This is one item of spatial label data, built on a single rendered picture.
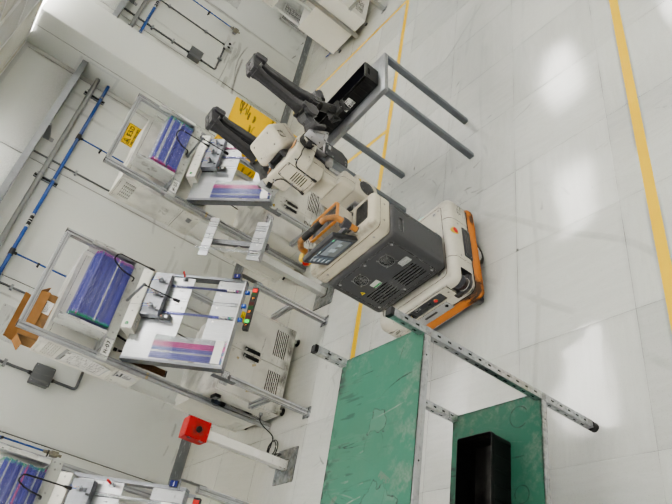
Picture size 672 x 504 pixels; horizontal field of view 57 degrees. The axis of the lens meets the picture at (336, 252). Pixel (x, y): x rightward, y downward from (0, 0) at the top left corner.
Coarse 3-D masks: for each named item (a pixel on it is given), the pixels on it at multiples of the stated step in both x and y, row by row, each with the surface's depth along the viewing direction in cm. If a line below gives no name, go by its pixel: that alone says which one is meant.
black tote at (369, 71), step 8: (368, 64) 399; (360, 72) 403; (368, 72) 392; (376, 72) 400; (352, 80) 408; (360, 80) 389; (368, 80) 389; (376, 80) 393; (344, 88) 412; (352, 88) 393; (360, 88) 393; (368, 88) 393; (336, 96) 417; (344, 96) 398; (352, 96) 397; (360, 96) 397; (352, 104) 402; (320, 112) 427; (344, 112) 406; (320, 120) 432; (328, 120) 412; (328, 128) 416
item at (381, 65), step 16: (384, 64) 399; (384, 80) 386; (416, 80) 420; (368, 96) 395; (432, 96) 428; (352, 112) 405; (416, 112) 391; (448, 112) 437; (336, 128) 415; (432, 128) 399; (352, 144) 461; (384, 160) 472; (400, 176) 480; (400, 208) 449
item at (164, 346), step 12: (156, 336) 416; (168, 336) 415; (156, 348) 410; (168, 348) 410; (180, 348) 409; (192, 348) 408; (204, 348) 408; (216, 348) 407; (192, 360) 403; (204, 360) 402; (216, 360) 402
